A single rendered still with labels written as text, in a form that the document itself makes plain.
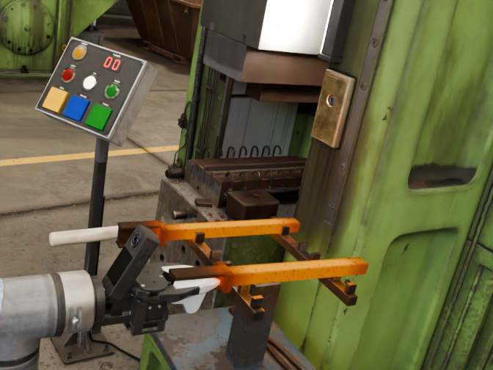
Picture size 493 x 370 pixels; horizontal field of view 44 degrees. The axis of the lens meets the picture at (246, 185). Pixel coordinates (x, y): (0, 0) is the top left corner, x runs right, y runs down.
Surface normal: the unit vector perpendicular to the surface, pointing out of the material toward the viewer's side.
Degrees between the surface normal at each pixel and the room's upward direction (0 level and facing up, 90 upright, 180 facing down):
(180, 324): 0
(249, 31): 90
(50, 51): 90
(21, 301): 42
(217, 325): 0
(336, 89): 90
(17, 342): 91
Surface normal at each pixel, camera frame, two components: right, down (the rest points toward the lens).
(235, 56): -0.82, 0.06
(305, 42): 0.54, 0.40
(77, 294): 0.45, -0.45
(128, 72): -0.36, -0.27
